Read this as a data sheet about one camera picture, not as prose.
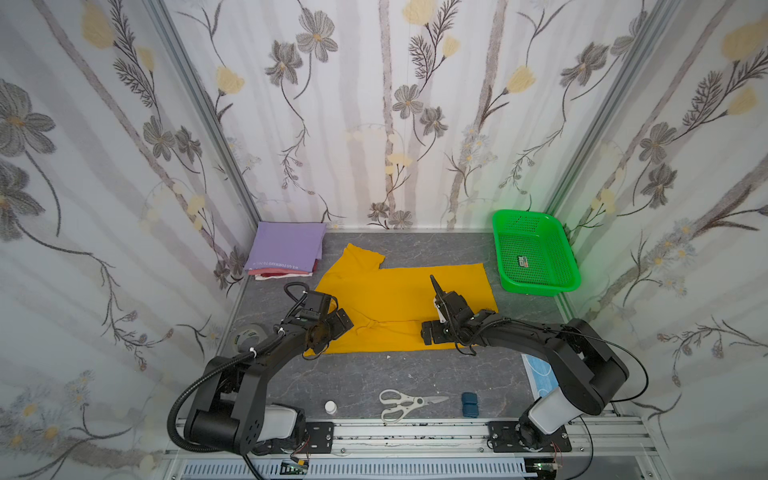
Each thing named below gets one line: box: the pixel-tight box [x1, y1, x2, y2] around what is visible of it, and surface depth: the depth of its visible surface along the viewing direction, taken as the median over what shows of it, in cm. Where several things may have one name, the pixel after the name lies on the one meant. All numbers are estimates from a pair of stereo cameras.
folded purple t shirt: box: [244, 222, 327, 271], surface depth 113 cm
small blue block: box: [462, 392, 479, 418], surface depth 81 cm
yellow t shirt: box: [304, 243, 498, 358], surface depth 106 cm
